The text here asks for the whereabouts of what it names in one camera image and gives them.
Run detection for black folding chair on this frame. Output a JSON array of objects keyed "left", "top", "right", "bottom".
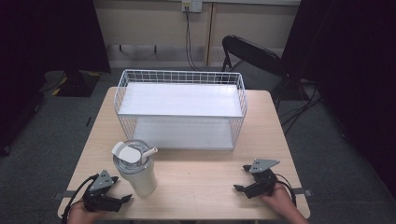
[{"left": 220, "top": 35, "right": 289, "bottom": 101}]

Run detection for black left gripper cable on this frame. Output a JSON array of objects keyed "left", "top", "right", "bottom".
[{"left": 61, "top": 173, "right": 100, "bottom": 224}]

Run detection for black curtain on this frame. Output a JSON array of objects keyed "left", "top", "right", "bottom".
[
  {"left": 0, "top": 0, "right": 112, "bottom": 157},
  {"left": 280, "top": 0, "right": 396, "bottom": 202}
]

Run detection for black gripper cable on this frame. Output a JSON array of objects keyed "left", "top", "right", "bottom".
[
  {"left": 61, "top": 173, "right": 100, "bottom": 224},
  {"left": 275, "top": 173, "right": 297, "bottom": 207}
]

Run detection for white wall outlet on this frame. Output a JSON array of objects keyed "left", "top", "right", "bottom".
[{"left": 181, "top": 0, "right": 204, "bottom": 14}]

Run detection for person's left hand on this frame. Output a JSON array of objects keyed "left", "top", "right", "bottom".
[{"left": 66, "top": 201, "right": 107, "bottom": 224}]

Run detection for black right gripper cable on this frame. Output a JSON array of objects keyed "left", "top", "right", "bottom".
[{"left": 275, "top": 173, "right": 297, "bottom": 207}]

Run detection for gray tape strip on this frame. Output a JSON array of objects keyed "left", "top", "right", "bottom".
[
  {"left": 52, "top": 189, "right": 78, "bottom": 201},
  {"left": 291, "top": 188, "right": 313, "bottom": 198}
]

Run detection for person's right hand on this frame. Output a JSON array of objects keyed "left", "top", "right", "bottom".
[{"left": 261, "top": 182, "right": 296, "bottom": 217}]

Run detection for white wire shelf rack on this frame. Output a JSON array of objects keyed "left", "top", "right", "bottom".
[{"left": 113, "top": 68, "right": 248, "bottom": 151}]

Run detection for black floor cables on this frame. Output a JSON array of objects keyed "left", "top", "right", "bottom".
[{"left": 278, "top": 82, "right": 326, "bottom": 135}]

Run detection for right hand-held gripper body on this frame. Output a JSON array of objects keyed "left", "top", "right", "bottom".
[{"left": 245, "top": 159, "right": 281, "bottom": 200}]

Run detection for stand base with yellow tape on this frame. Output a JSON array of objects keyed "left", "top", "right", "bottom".
[{"left": 39, "top": 69, "right": 103, "bottom": 98}]

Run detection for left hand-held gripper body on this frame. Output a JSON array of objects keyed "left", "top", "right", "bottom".
[{"left": 82, "top": 169, "right": 123, "bottom": 214}]

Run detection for black wall cable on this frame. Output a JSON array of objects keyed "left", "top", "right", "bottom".
[{"left": 185, "top": 8, "right": 202, "bottom": 72}]

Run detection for white tumbler cup with straw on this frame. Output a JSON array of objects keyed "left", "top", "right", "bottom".
[{"left": 111, "top": 139, "right": 159, "bottom": 198}]

